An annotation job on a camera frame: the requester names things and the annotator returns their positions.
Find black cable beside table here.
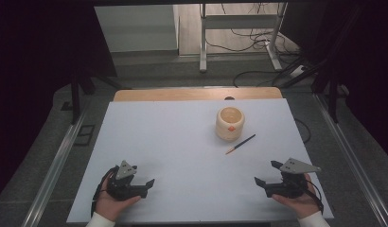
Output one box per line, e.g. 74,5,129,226
293,117,312,145

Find person's white sleeve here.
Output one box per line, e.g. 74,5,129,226
85,211,116,227
297,210,331,227

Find white power strip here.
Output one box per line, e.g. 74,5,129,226
289,64,308,79

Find person's right white sleeve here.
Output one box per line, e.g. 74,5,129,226
297,210,331,227

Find right hand-held gripper black cable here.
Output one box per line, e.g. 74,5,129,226
304,179,325,216

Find person's right hand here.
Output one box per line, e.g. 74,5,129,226
271,173,322,219

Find dark curtain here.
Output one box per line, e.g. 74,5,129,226
280,0,388,165
0,0,118,202

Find tangle of black floor cables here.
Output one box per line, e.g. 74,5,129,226
203,2,302,55

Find white metal desk frame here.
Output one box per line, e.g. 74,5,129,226
198,2,289,74

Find person's left hand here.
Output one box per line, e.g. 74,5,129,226
95,181,142,222

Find hand-held gripper black cable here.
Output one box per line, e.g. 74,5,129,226
90,166,120,218
304,179,325,216

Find black metal stand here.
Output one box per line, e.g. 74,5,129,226
278,6,366,125
69,60,124,125

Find person's left white sleeve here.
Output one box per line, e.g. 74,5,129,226
85,211,116,227

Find left hand-held gripper black cable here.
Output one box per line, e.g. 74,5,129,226
90,166,120,218

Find black floor frames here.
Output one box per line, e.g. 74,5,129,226
73,124,97,148

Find white board table cover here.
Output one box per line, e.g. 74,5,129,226
66,98,335,224

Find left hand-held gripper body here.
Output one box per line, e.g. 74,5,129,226
105,160,144,201

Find wooden table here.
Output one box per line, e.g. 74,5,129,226
113,86,284,103

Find white cabinet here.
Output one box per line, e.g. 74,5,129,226
94,4,181,54

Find metal floor rail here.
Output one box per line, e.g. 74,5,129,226
28,102,91,227
312,94,388,227

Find blue paintbrush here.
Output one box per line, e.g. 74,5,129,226
224,133,256,156

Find cream round pen holder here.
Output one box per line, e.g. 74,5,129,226
215,106,246,142

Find black floor cable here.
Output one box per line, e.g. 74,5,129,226
232,69,280,89

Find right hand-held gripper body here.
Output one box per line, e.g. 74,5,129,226
265,157,322,200

